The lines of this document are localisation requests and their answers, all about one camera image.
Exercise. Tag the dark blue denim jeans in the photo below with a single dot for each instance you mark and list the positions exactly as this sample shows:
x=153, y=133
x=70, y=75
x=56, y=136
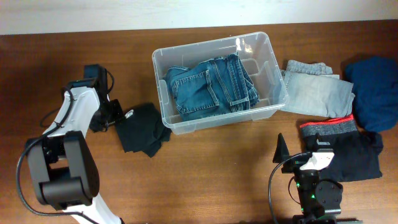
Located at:
x=214, y=87

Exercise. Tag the black Nike t-shirt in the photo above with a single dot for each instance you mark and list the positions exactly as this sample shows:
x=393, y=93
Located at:
x=142, y=130

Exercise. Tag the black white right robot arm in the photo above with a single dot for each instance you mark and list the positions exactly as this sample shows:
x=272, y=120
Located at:
x=319, y=199

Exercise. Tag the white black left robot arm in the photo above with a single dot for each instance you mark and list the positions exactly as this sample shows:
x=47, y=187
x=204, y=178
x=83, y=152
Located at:
x=63, y=171

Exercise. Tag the light blue denim jeans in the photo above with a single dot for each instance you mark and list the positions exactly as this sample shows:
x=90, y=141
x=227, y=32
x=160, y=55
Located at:
x=315, y=90

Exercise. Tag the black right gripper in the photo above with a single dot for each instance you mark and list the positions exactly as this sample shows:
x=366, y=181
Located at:
x=280, y=154

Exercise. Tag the black shorts red grey waistband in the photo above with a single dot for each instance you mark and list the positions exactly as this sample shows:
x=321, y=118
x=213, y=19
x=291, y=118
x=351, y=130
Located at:
x=356, y=153

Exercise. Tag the clear plastic storage bin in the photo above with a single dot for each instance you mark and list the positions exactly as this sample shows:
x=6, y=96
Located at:
x=258, y=58

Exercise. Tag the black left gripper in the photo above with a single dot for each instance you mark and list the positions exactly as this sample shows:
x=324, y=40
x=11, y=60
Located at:
x=117, y=116

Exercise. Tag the navy blue folded garment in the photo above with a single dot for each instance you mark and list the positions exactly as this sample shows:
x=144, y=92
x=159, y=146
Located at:
x=375, y=87

